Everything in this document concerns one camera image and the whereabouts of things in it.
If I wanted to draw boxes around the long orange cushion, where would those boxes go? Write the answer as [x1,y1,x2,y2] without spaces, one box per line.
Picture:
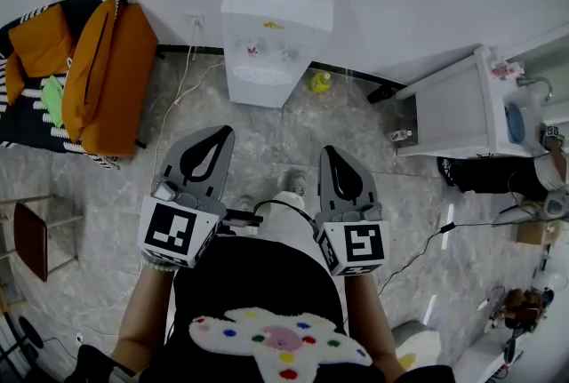
[61,0,119,142]

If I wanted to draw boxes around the pearl bracelet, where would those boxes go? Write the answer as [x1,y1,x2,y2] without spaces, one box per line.
[141,254,177,274]

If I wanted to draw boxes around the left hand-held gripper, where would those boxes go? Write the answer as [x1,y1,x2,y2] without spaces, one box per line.
[137,125,236,269]

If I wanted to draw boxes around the blue basin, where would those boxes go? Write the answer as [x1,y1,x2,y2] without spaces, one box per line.
[506,101,526,145]

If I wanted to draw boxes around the person's left forearm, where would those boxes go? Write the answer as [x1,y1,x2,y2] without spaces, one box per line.
[110,265,177,373]

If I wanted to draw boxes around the pink bottle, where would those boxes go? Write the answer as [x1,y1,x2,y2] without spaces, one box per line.
[492,63,525,80]

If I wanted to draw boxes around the black adapter cable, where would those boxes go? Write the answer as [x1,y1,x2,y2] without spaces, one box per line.
[377,189,548,298]

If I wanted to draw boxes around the wooden chair brown seat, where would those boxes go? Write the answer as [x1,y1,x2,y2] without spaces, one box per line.
[0,193,84,284]

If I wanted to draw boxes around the black shirt with plush patch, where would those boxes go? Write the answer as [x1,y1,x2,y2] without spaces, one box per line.
[66,234,454,383]

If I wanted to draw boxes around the black chest-mounted device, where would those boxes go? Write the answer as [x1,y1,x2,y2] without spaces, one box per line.
[220,210,264,227]

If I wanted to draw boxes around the white water dispenser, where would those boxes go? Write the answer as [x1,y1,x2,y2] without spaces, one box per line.
[220,0,335,109]

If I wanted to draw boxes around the cardboard box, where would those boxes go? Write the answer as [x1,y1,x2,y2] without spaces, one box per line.
[515,219,564,245]

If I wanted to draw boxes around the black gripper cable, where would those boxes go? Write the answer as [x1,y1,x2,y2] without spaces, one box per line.
[252,199,322,232]

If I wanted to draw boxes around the white sink cabinet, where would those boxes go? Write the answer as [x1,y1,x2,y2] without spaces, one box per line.
[395,44,552,160]

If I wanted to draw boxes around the white trousers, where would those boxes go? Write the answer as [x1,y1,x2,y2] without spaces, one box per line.
[270,189,322,240]

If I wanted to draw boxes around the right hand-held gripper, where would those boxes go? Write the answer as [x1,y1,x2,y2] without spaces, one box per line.
[314,145,390,278]

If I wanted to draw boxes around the metal faucet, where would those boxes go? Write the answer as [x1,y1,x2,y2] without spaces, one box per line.
[517,76,554,102]

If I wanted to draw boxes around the small orange cushion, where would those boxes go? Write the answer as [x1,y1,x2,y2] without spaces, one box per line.
[4,52,26,105]

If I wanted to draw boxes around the square orange cushion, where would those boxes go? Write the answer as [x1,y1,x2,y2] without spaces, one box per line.
[8,3,75,78]

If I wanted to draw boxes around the white power cable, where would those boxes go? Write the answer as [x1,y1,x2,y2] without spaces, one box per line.
[153,23,226,160]

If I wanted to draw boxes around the orange sofa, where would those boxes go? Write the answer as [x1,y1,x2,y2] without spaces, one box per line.
[0,0,160,169]

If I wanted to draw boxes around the black round stand base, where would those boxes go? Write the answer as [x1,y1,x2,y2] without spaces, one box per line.
[17,316,45,349]

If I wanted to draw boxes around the yellow plastic bottle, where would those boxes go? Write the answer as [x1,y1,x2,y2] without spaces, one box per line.
[309,70,333,95]

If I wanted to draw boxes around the person's right forearm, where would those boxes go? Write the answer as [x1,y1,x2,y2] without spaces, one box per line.
[344,274,405,373]

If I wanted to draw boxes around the green cloth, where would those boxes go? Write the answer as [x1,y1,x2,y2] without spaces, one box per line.
[40,74,67,129]

